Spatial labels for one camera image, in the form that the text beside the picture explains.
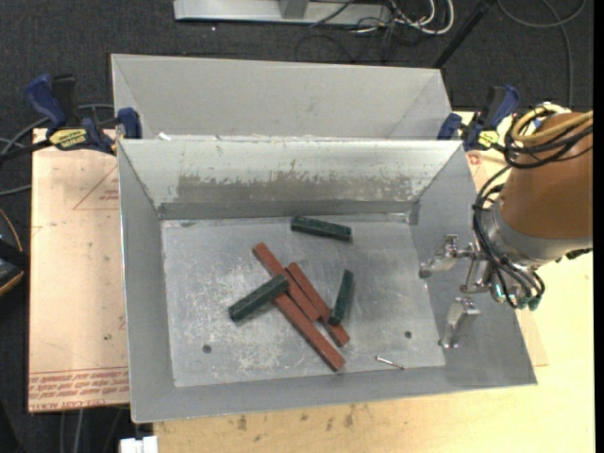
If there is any grey metal bin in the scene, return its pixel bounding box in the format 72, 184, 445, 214
110, 53, 539, 425

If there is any brown cardboard board, red print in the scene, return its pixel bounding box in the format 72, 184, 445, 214
27, 127, 550, 414

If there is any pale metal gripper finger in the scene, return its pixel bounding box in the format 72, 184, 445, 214
439, 296, 481, 349
418, 235, 475, 279

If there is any long red-brown flat block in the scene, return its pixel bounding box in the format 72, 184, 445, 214
251, 242, 347, 373

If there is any dark green flat block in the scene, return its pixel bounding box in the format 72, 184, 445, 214
227, 273, 291, 323
290, 215, 354, 243
327, 268, 356, 327

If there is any short red-brown flat block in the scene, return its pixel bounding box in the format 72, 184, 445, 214
284, 261, 352, 348

